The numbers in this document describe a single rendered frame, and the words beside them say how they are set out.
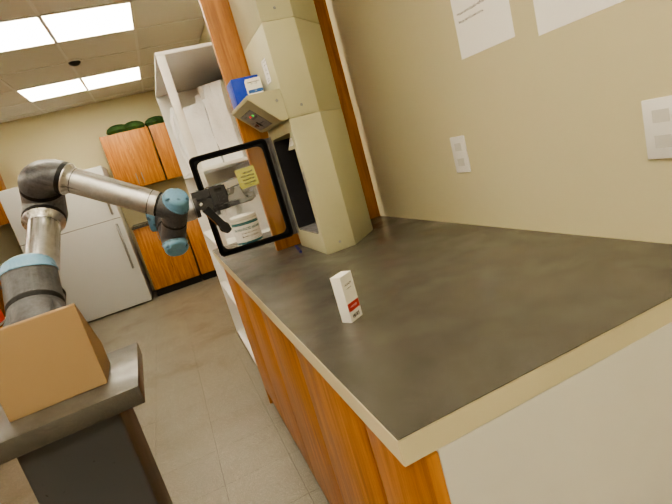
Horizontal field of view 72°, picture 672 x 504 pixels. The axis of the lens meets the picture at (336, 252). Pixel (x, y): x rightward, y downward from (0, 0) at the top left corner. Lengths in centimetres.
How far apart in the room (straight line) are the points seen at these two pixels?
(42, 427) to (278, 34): 124
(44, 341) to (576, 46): 126
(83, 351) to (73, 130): 616
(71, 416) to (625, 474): 98
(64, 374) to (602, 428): 100
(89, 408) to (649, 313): 100
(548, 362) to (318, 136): 112
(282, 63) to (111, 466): 121
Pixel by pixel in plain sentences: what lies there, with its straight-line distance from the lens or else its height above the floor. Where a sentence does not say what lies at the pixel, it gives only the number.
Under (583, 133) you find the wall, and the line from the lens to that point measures 120.
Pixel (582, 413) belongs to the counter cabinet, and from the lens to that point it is 79.
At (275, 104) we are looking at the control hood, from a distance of 158.
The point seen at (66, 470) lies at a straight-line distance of 120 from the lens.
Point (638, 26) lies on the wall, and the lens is 110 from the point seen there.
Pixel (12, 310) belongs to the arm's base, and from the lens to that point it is 121.
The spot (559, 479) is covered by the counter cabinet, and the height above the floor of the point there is 76.
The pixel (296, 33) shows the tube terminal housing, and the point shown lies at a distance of 165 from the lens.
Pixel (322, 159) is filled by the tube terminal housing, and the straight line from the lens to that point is 160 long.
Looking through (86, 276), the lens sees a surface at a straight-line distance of 652.
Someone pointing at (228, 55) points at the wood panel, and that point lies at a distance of 197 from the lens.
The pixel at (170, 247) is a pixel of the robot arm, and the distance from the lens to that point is 153.
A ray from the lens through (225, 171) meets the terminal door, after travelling 187.
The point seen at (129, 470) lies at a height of 75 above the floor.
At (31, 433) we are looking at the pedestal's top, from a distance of 111.
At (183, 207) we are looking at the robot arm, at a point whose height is 124.
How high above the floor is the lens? 130
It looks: 13 degrees down
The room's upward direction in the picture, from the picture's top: 16 degrees counter-clockwise
